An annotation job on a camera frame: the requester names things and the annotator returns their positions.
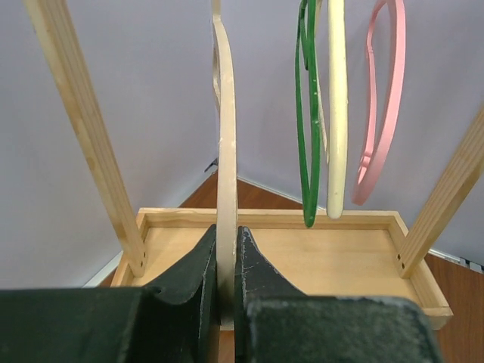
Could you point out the beige plastic hanger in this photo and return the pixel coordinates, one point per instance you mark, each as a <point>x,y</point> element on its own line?
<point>226,210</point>

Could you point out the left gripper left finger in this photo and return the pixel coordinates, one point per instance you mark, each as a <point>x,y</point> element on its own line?
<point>173,318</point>

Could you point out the green velvet hanger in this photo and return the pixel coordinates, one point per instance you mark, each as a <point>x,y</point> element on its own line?
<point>307,114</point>

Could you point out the cream wooden hanger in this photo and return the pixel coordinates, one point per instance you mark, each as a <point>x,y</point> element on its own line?
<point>338,110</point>

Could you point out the wooden clothes rack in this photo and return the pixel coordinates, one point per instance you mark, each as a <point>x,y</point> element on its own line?
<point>362,253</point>

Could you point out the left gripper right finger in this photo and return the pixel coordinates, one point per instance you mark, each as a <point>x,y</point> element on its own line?
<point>276,322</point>

